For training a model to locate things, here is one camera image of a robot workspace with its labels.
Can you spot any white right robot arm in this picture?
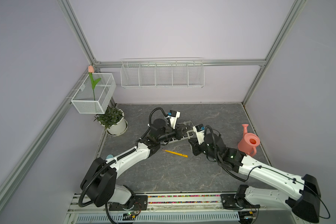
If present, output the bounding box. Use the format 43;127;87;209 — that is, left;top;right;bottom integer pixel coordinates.
189;132;324;224

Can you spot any teal hand shovel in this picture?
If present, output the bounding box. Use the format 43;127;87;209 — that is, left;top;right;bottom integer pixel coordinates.
106;155;114;161

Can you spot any beige toothbrush holder tray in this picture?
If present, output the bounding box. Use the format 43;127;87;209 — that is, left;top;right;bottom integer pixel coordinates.
168;121;194;143

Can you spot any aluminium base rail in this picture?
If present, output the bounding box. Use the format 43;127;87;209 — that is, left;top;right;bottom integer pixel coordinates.
64;192;305;224

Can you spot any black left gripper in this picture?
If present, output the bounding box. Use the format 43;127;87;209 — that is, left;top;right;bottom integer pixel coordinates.
158;123;190;143

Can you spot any long white wire shelf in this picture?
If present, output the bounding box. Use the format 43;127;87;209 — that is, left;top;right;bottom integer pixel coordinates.
120;58;205;88

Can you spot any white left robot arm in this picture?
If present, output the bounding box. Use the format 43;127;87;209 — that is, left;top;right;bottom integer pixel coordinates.
78;119;192;210

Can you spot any potted green plant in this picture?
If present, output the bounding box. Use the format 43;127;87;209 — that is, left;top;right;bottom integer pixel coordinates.
95;107;128;137

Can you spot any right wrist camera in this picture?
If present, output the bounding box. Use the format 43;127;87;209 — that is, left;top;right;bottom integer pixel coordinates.
193;124;205;145

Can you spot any yellow toothbrush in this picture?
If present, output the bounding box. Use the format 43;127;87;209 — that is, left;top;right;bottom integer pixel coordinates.
163;149;188;158

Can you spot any pink watering can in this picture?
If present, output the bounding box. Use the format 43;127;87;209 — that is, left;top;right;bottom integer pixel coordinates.
238;124;260;157

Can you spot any white wire basket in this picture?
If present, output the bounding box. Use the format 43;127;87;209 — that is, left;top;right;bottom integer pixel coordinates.
71;73;116;114

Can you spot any artificial pink tulip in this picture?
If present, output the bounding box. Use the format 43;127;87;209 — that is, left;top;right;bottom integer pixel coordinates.
88;65;101;100

